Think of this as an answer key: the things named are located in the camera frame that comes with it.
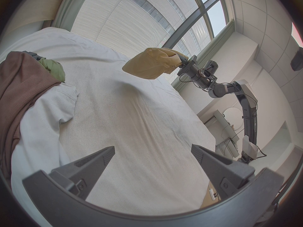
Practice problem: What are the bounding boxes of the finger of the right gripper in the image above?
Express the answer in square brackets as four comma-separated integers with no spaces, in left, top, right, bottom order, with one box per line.
[176,53,190,67]

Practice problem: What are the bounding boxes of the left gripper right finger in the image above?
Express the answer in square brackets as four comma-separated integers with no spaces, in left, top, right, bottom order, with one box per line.
[190,144,256,200]

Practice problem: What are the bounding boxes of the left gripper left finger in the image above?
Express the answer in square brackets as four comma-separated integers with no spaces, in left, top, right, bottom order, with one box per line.
[48,146,116,201]

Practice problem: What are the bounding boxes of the tan shorts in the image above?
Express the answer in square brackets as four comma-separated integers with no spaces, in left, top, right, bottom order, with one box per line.
[122,47,189,80]

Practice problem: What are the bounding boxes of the bed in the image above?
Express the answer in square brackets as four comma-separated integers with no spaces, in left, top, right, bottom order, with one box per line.
[0,0,222,210]

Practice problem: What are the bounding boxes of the window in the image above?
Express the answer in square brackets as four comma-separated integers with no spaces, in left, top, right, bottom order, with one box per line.
[71,0,233,58]

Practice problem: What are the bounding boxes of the pale grey garment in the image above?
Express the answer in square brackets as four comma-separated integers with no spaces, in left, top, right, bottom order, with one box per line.
[11,82,80,198]

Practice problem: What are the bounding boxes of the dark brown garment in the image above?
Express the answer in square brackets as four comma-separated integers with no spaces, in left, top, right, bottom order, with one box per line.
[0,51,62,190]

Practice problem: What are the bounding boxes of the green garment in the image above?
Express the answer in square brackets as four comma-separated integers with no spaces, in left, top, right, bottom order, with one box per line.
[37,58,66,84]

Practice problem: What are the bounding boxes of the square ceiling light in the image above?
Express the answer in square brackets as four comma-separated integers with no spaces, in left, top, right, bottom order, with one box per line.
[291,21,303,49]

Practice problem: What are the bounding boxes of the black garment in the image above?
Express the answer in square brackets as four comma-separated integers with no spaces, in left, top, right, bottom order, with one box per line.
[22,51,45,61]

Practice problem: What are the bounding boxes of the black cable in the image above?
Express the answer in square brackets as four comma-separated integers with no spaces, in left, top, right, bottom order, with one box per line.
[179,73,197,84]

